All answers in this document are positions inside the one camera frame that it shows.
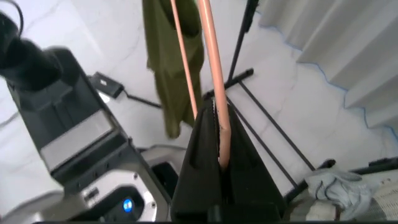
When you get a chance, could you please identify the white curtain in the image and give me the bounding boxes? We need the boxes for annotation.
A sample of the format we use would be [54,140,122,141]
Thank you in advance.
[257,0,398,139]

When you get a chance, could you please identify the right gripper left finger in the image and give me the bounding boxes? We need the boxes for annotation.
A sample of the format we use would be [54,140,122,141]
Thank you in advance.
[170,98,223,222]

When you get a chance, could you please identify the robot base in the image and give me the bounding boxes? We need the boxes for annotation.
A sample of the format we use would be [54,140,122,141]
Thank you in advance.
[0,46,187,223]

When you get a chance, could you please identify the black clothes rack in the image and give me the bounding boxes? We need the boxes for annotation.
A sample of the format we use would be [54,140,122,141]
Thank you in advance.
[203,0,398,205]

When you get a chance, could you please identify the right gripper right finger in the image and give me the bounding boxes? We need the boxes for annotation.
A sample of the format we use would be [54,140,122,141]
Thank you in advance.
[222,104,287,222]

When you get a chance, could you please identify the pink clothes hanger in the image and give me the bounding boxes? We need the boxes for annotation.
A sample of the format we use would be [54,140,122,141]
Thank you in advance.
[169,0,233,171]

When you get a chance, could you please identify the green printed sleeveless shirt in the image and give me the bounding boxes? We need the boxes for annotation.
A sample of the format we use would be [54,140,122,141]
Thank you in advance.
[142,0,206,140]

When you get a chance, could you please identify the pale grey shorts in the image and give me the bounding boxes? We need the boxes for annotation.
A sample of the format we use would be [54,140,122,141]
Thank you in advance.
[303,167,374,221]

